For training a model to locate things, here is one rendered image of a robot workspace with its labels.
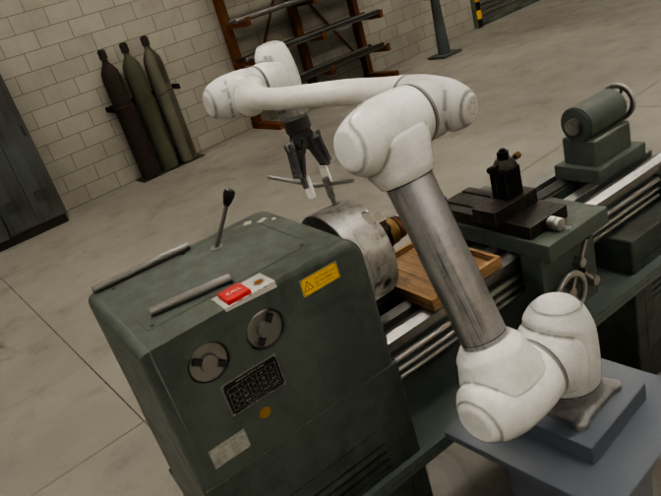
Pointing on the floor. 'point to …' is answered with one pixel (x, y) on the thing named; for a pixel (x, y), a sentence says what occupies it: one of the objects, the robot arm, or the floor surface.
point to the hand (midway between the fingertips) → (318, 184)
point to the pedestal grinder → (441, 33)
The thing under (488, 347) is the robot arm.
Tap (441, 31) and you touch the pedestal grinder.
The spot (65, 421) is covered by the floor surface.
